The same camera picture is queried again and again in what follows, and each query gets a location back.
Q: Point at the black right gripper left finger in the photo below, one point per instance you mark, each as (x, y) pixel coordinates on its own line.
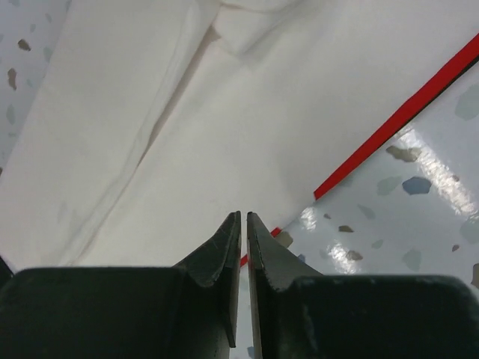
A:
(188, 310)

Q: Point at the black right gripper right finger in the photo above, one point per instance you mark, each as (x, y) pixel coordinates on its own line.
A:
(298, 312)

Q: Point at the white t shirt red print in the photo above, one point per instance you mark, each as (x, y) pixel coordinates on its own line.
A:
(156, 119)

